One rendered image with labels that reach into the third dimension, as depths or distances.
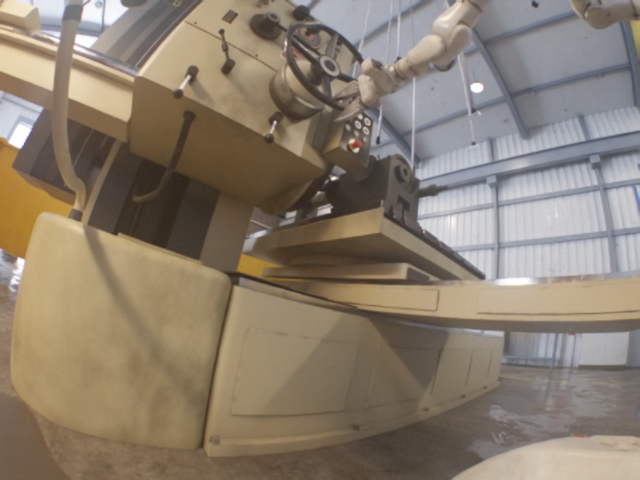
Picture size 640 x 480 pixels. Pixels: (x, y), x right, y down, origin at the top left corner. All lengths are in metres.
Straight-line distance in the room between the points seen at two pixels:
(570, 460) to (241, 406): 0.86
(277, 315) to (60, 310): 0.68
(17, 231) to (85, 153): 2.11
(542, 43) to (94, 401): 9.11
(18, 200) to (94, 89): 2.47
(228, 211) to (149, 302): 0.86
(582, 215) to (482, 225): 3.17
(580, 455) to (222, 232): 1.56
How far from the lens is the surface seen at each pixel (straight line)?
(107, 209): 1.44
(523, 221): 8.42
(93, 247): 0.81
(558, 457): 0.53
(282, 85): 0.98
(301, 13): 1.41
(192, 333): 0.83
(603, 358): 7.12
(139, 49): 1.91
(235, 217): 1.52
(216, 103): 0.93
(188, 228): 1.44
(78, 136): 1.60
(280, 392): 1.00
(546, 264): 7.96
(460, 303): 0.92
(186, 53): 1.03
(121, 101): 1.22
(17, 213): 3.56
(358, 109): 0.79
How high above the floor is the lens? 0.54
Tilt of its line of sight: 16 degrees up
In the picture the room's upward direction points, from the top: 12 degrees clockwise
